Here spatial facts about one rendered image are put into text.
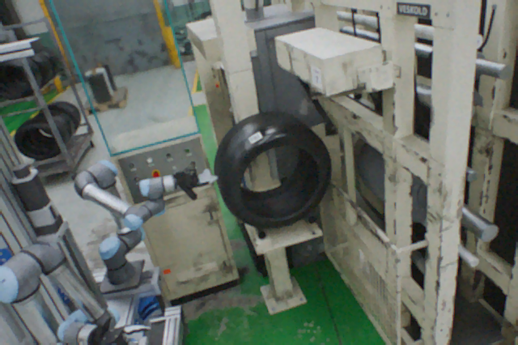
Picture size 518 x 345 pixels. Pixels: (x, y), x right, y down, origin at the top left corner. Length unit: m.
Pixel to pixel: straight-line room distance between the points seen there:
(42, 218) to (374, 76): 1.47
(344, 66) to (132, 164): 1.47
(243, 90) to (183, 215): 0.99
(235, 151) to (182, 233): 1.08
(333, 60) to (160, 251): 1.81
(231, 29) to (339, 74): 0.69
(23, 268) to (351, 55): 1.41
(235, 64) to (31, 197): 1.11
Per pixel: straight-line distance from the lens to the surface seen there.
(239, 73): 2.08
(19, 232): 1.91
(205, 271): 2.97
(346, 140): 2.36
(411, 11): 1.57
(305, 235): 2.17
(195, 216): 2.69
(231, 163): 1.82
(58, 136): 5.45
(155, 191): 1.91
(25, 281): 1.66
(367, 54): 1.60
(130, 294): 2.44
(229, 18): 2.04
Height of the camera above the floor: 2.15
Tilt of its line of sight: 28 degrees down
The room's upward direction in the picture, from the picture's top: 11 degrees counter-clockwise
